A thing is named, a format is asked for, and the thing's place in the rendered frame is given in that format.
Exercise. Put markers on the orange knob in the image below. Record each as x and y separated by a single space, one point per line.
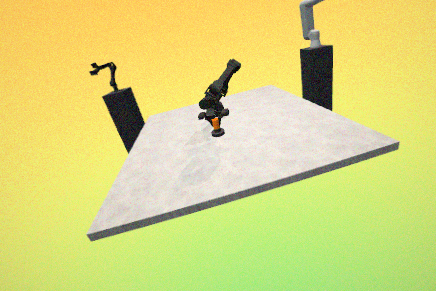
215 123

